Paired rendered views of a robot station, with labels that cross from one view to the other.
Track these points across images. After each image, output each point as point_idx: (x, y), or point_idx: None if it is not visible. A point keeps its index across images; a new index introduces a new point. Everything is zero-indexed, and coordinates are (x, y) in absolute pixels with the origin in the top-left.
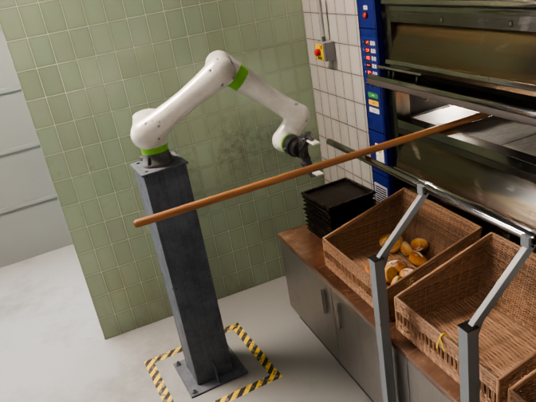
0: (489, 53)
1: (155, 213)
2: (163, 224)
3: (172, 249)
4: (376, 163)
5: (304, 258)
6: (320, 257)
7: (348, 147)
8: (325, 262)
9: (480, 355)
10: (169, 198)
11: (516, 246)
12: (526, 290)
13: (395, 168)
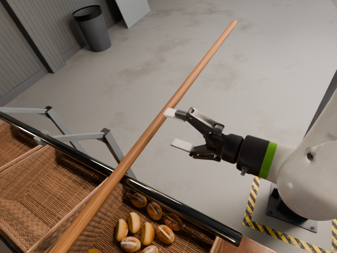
0: None
1: (330, 83)
2: (324, 97)
3: (314, 119)
4: (99, 161)
5: (255, 241)
6: (240, 251)
7: (165, 197)
8: (227, 244)
9: (72, 184)
10: (335, 84)
11: (9, 233)
12: (27, 225)
13: (72, 153)
